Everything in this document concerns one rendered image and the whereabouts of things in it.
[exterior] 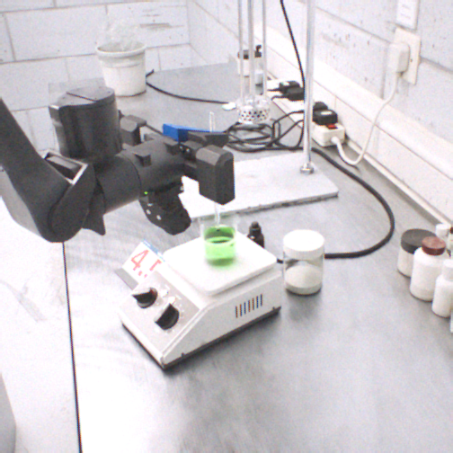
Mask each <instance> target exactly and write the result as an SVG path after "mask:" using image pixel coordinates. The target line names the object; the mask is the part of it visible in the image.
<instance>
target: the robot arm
mask: <svg viewBox="0 0 453 453"><path fill-rule="evenodd" d="M48 108H49V116H50V118H51V120H52V122H53V124H54V127H55V131H56V135H57V140H58V147H59V150H58V151H57V150H55V149H52V148H48V149H47V150H46V152H45V153H44V154H43V156H41V155H40V154H39V153H38V152H37V151H36V149H35V148H34V146H33V144H32V143H31V142H30V140H29V139H28V137H27V136H26V134H25V133H24V131H23V130H22V128H21V126H20V125H19V123H18V122H17V120H16V119H15V117H14V116H13V115H12V113H11V112H10V110H9V109H8V107H7V106H6V104H5V103H4V101H3V99H2V98H1V96H0V196H1V198H2V200H3V202H4V204H5V206H6V208H7V210H8V212H9V214H10V216H11V218H12V220H14V221H15V222H16V223H17V224H18V225H20V226H21V227H24V228H25V229H27V230H29V231H31V232H32V233H33V234H35V235H37V236H39V237H41V238H42V239H44V240H46V241H48V242H50V243H52V244H53V243H63V242H65V241H68V240H70V239H71V238H73V237H74V236H76V235H77V233H78V232H79V231H80V230H81V229H88V230H92V231H94V232H95V233H96V234H98V235H105V234H106V229H105V225H104V220H103V215H105V214H108V213H110V212H112V211H113V210H116V209H119V208H121V207H124V206H126V205H128V204H130V203H132V202H134V201H137V200H138V202H139V204H140V206H141V208H142V209H143V211H144V213H145V215H146V217H147V219H148V220H149V221H150V222H151V223H152V224H154V225H156V226H157V227H160V228H162V229H163V230H164V231H165V232H166V233H168V234H170V235H178V234H180V233H183V232H184V231H185V230H186V229H187V228H188V227H190V226H191V217H190V215H189V212H188V210H187V209H185V208H184V206H183V205H182V201H181V199H180V197H179V194H182V193H184V184H183V182H182V177H184V176H185V177H187V178H189V179H191V180H194V181H195V182H197V183H198V185H199V195H201V196H202V197H204V198H206V199H208V200H212V201H214V202H216V203H217V204H219V205H222V206H224V205H226V204H227V203H229V202H231V201H233V200H234V199H235V165H234V155H233V153H232V152H230V151H228V150H225V149H223V147H224V146H225V145H226V143H227V142H228V134H227V133H224V132H221V131H215V132H210V130H207V129H195V128H189V127H184V126H177V125H172V124H168V123H165V124H163V126H162V129H163V135H162V136H159V135H157V134H155V133H150V134H147V133H146V134H144V138H142V137H141V136H140V128H142V127H145V126H146V125H147V121H146V120H143V119H141V118H139V117H136V116H134V115H128V116H125V117H122V118H121V120H120V117H119V112H118V106H117V101H116V95H115V91H114V89H112V88H110V87H107V86H87V87H81V88H76V89H72V90H69V91H66V93H65V94H63V95H61V96H59V97H58V101H57V102H53V103H51V104H49V106H48ZM68 179H69V180H71V181H72V183H70V181H69V180H68Z"/></svg>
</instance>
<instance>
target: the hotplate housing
mask: <svg viewBox="0 0 453 453"><path fill-rule="evenodd" d="M154 270H157V271H158V272H159V273H161V274H162V275H163V276H164V277H165V278H166V279H167V280H169V281H170V282H171V283H172V284H173V285H174V286H175V287H176V288H177V289H179V290H180V291H181V293H183V295H184V296H186V297H187V298H188V299H189V300H190V301H191V302H192V303H194V304H195V305H196V306H197V307H198V308H199V309H200V311H199V312H198V313H197V314H196V315H195V316H194V317H193V318H192V319H191V320H190V322H189V323H187V324H186V325H185V326H184V327H183V328H182V329H181V331H180V332H179V333H178V334H177V335H176V336H175V337H174V338H173V339H172V340H171V341H170V342H169V343H168V344H167V346H166V347H165V348H164V349H163V350H162V351H160V350H158V349H157V348H156V346H155V345H154V344H153V343H151V341H149V339H148V338H147V337H146V336H145V335H144V334H143V333H142V332H141V331H140V330H139V329H138V327H137V326H136V325H135V324H134V323H133V322H132V321H131V320H130V319H129V318H128V317H127V316H126V315H125V313H124V312H123V311H122V310H121V309H120V308H119V306H120V305H121V304H122V303H123V302H124V301H125V300H126V299H127V298H128V297H129V296H127V297H126V298H125V299H124V300H123V301H122V302H121V303H120V304H119V306H118V310H117V316H118V318H119V319H120V320H121V322H122V323H123V324H124V325H125V326H126V327H127V328H128V329H129V331H130V332H131V333H132V334H133V335H134V336H135V337H136V338H137V339H138V341H139V342H140V343H141V344H142V345H143V346H144V347H145V348H146V349H147V351H148V352H149V353H150V354H151V355H152V356H153V357H154V358H155V360H156V361H157V362H158V363H159V364H160V365H161V366H162V367H163V369H166V368H168V367H170V366H172V365H173V364H175V363H177V362H179V361H181V360H184V359H186V358H187V357H189V356H191V355H192V354H194V353H196V352H198V351H201V350H203V349H205V348H207V347H209V346H210V345H212V344H214V343H216V342H219V341H221V340H222V339H224V338H226V337H227V336H229V335H231V334H233V333H236V332H238V331H240V330H242V329H244V328H245V327H247V326H249V325H251V324H254V323H256V322H258V321H260V320H262V319H263V318H265V317H267V316H268V315H271V314H273V313H275V312H277V311H279V310H281V306H282V272H281V271H279V270H278V269H276V268H275V267H273V268H271V269H269V270H267V271H264V272H262V273H260V274H258V275H256V276H254V277H251V278H250V279H248V280H245V281H243V282H240V283H238V284H236V285H234V286H233V287H231V288H228V289H225V290H223V291H221V292H219V293H217V294H215V295H212V296H207V295H204V294H203V293H202V292H200V291H199V290H198V289H197V288H196V287H194V286H193V285H192V284H191V283H190V282H189V281H187V280H186V279H185V278H184V277H183V276H182V275H181V274H180V273H179V272H178V271H176V270H175V269H174V268H173V267H172V266H170V265H169V264H168V263H167V262H162V263H161V264H159V265H157V266H156V267H155V268H154V269H153V270H152V271H151V272H150V273H149V274H148V275H147V276H146V277H145V278H144V279H143V280H142V282H143V281H144V280H145V279H146V278H147V277H148V276H149V275H150V274H151V273H152V272H153V271H154ZM142 282H141V283H142ZM141 283H140V284H141ZM140 284H139V285H140ZM139 285H138V286H139ZM134 290H135V289H134ZM134 290H133V291H134ZM129 295H130V294H129Z"/></svg>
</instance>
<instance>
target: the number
mask: <svg viewBox="0 0 453 453"><path fill-rule="evenodd" d="M162 262H164V261H163V260H161V259H160V258H159V257H158V256H157V255H156V254H155V253H153V252H152V251H151V250H150V249H149V248H148V247H146V246H145V245H144V244H143V243H142V244H141V245H140V246H139V248H138V249H137V250H136V251H135V252H134V254H133V255H132V256H131V257H130V259H129V260H128V262H127V263H126V264H125V265H127V266H128V267H129V268H130V269H131V270H132V271H133V272H134V273H135V274H136V275H137V276H138V277H139V278H140V279H141V280H143V279H144V278H145V277H146V276H147V275H148V274H149V273H150V272H151V271H152V270H153V269H154V268H155V267H156V266H157V265H159V264H161V263H162Z"/></svg>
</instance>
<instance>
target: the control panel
mask: <svg viewBox="0 0 453 453"><path fill-rule="evenodd" d="M148 287H153V288H155V289H156V291H157V298H156V301H155V303H154V304H153V305H152V306H149V307H147V308H141V307H139V306H138V304H137V301H136V299H134V298H133V297H132V296H131V295H129V297H128V298H127V299H126V300H125V301H124V302H123V303H122V304H121V305H120V306H119V308H120V309H121V310H122V311H123V312H124V313H125V315H126V316H127V317H128V318H129V319H130V320H131V321H132V322H133V323H134V324H135V325H136V326H137V327H138V329H139V330H140V331H141V332H142V333H143V334H144V335H145V336H146V337H147V338H148V339H149V341H151V343H153V344H154V345H155V346H156V348H157V349H158V350H160V351H162V350H163V349H164V348H165V347H166V346H167V344H168V343H169V342H170V341H171V340H172V339H173V338H174V337H175V336H176V335H177V334H178V333H179V332H180V331H181V329H182V328H183V327H184V326H185V325H186V324H187V323H189V322H190V320H191V319H192V318H193V317H194V316H195V315H196V314H197V313H198V312H199V311H200V309H199V308H198V307H197V306H196V305H195V304H194V303H192V302H191V301H190V300H189V299H188V298H187V297H186V296H184V295H183V293H181V291H180V290H179V289H177V288H176V287H175V286H174V285H173V284H172V283H171V282H170V281H169V280H167V279H166V278H165V277H164V276H163V275H162V274H161V273H159V272H158V271H157V270H154V271H153V272H152V273H151V274H150V275H149V276H148V277H147V278H146V279H145V280H144V281H143V282H142V283H141V284H140V285H139V286H138V287H137V288H136V289H135V290H138V289H145V288H148ZM163 290H166V294H165V295H164V296H162V294H161V293H162V291H163ZM170 298H174V301H173V302H172V304H173V305H174V307H175V308H176V309H177V310H178V311H179V318H178V321H177V323H176V324H175V325H174V326H173V327H171V328H169V329H165V330H164V329H161V328H160V327H159V326H158V325H157V324H155V323H154V321H153V320H154V318H155V316H156V315H157V314H158V312H159V311H160V310H161V309H162V307H163V306H164V305H165V303H167V302H169V299H170Z"/></svg>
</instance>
